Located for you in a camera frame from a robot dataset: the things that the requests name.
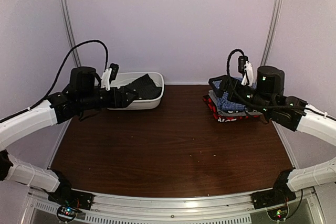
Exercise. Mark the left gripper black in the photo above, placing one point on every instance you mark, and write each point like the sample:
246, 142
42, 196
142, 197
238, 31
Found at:
121, 102

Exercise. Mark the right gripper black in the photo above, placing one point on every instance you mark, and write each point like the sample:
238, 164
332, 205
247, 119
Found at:
228, 82

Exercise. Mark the blue checked long sleeve shirt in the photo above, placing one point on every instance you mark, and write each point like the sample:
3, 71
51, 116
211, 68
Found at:
222, 103

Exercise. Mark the black white plaid shirt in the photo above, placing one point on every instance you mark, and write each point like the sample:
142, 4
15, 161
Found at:
215, 99

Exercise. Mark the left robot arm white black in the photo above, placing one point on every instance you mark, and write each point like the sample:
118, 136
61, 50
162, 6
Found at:
54, 109

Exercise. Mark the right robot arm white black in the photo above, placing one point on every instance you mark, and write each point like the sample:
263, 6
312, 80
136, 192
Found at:
293, 113

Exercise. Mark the white plastic tub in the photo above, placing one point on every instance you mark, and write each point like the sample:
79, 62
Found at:
141, 104

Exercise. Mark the black patterned shirt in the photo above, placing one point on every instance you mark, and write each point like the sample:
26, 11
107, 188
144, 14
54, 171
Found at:
142, 88

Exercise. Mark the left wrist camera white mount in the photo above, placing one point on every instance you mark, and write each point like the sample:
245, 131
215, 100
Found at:
108, 76

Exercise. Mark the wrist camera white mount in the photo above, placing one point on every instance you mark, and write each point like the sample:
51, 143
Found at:
246, 69
108, 76

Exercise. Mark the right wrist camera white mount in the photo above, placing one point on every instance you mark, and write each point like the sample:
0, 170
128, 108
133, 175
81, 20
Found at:
246, 69

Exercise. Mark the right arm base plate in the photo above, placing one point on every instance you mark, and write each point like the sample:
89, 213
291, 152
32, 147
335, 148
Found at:
272, 197

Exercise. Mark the left aluminium frame post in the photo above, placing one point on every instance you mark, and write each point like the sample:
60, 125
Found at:
67, 23

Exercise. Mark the aluminium frame post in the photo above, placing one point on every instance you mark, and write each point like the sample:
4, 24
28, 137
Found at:
67, 23
277, 6

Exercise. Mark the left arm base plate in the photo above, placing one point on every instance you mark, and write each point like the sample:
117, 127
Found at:
76, 199

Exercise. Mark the right aluminium frame post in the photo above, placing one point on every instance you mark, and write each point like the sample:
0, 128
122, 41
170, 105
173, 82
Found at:
277, 6

